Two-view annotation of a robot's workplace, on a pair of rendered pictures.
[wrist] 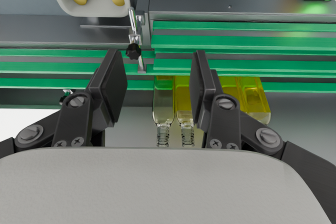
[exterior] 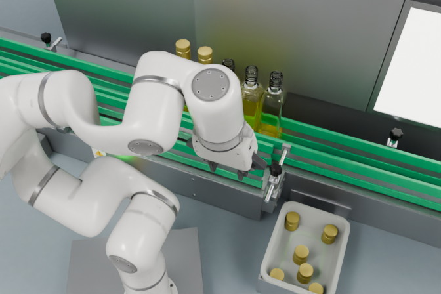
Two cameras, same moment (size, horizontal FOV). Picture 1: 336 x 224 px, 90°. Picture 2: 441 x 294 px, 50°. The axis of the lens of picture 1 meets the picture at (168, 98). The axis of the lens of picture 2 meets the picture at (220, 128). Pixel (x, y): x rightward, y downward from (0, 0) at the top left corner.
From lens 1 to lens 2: 76 cm
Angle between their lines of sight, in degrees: 25
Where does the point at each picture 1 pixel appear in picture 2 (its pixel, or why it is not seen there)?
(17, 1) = (415, 255)
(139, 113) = (316, 92)
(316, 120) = (115, 29)
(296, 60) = not seen: hidden behind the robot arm
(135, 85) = (306, 129)
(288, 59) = not seen: hidden behind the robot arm
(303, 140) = (133, 16)
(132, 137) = (326, 69)
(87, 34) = (342, 197)
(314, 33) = not seen: hidden behind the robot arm
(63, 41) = (369, 199)
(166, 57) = (259, 151)
